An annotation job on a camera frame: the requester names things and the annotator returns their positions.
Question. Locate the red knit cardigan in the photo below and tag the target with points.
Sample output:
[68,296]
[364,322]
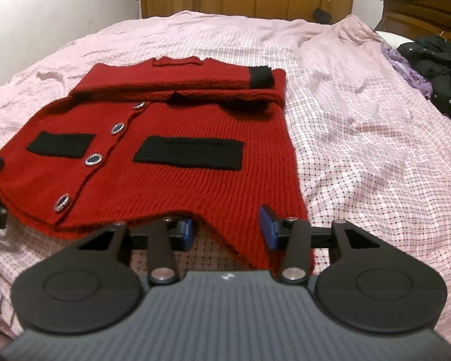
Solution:
[195,128]

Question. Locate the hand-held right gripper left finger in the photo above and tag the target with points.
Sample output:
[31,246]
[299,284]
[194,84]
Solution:
[186,233]

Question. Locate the purple lace cloth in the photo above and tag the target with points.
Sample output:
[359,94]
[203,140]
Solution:
[402,64]

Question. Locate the wooden headboard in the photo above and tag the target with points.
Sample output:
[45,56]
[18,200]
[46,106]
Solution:
[428,11]

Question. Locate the black jacket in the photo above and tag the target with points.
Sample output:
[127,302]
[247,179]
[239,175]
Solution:
[443,67]

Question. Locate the pink checked bed sheet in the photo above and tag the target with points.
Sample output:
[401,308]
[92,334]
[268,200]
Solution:
[360,139]

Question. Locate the white pillow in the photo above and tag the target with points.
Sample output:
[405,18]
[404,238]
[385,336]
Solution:
[392,38]

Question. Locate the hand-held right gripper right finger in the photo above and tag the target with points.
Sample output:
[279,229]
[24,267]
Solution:
[268,229]

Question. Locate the small black object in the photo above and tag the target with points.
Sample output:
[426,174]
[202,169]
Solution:
[321,15]

